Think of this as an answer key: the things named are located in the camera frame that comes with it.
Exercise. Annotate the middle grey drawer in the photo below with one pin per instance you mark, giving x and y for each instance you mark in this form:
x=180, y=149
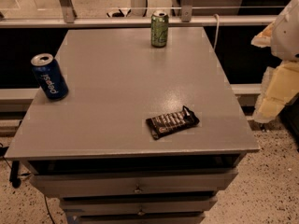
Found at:
x=149, y=205

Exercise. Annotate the green soda can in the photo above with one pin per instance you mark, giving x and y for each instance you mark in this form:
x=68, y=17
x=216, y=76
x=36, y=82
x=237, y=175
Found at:
x=159, y=28

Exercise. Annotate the bottom grey drawer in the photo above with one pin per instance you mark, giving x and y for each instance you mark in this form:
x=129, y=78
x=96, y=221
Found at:
x=167, y=218

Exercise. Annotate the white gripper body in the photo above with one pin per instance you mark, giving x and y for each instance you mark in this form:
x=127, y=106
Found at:
x=287, y=36

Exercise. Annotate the grey drawer cabinet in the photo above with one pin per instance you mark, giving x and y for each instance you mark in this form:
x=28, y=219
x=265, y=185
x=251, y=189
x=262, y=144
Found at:
x=116, y=81

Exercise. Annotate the blue pepsi can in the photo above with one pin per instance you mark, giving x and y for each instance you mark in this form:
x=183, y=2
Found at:
x=49, y=76

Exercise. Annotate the metal railing frame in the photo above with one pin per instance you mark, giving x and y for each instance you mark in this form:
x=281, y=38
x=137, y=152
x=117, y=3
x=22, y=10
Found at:
x=129, y=13

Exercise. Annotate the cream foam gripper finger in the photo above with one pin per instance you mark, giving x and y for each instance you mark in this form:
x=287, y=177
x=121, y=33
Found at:
x=263, y=39
x=279, y=86

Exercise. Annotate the black rxbar chocolate wrapper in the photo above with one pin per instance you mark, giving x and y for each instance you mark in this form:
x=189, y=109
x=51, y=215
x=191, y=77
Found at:
x=166, y=124

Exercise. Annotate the grey drawer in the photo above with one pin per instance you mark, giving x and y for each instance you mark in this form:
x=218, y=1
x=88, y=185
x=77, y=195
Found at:
x=167, y=218
x=149, y=205
x=113, y=184

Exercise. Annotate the top grey drawer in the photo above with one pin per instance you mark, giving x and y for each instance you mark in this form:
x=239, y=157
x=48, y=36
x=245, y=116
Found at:
x=113, y=184

